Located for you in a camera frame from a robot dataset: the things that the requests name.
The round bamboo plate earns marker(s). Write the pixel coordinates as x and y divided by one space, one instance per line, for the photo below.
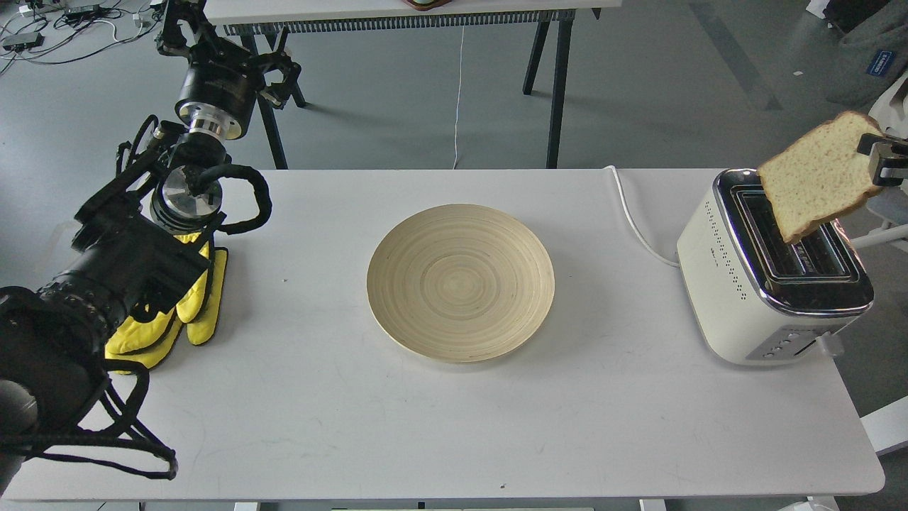
460 283

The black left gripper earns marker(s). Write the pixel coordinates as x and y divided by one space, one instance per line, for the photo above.
224 81

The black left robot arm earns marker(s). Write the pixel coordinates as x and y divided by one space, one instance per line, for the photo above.
139 252

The blue label tag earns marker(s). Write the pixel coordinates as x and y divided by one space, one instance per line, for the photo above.
880 64

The background trestle table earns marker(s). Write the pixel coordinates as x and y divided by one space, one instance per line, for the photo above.
248 19

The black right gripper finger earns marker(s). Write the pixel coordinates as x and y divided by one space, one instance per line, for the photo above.
877 143
888 165

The brown object on background table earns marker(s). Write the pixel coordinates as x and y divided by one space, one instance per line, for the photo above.
425 5

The cream two-slot toaster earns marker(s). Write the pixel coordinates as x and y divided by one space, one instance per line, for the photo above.
759 301

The slice of white bread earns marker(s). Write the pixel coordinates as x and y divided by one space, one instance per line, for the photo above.
820 177

